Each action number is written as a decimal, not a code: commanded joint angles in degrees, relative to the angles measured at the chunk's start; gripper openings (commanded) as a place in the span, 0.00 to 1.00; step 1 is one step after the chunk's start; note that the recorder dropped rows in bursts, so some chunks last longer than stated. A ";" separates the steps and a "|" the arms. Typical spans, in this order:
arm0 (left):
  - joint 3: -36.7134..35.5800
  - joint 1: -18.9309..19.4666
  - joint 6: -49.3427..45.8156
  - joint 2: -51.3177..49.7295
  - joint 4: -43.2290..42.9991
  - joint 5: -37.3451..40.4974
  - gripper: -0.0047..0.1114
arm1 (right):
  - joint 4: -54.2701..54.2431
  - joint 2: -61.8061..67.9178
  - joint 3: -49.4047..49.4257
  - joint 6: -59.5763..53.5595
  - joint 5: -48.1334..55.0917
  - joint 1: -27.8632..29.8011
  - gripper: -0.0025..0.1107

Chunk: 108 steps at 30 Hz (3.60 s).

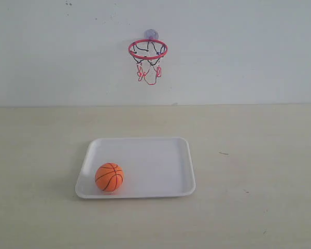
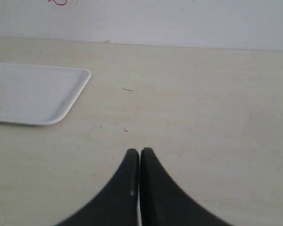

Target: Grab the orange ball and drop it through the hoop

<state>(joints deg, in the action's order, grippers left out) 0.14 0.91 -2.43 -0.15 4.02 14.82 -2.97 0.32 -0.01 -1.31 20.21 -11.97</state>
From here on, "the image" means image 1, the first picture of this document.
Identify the clear suction cup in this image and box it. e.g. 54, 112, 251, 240
144, 29, 159, 40

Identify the white plastic tray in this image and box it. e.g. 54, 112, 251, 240
75, 137, 196, 199

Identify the small orange basketball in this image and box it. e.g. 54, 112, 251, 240
95, 162, 124, 192

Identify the red mini basketball hoop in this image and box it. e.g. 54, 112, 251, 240
128, 39, 168, 86

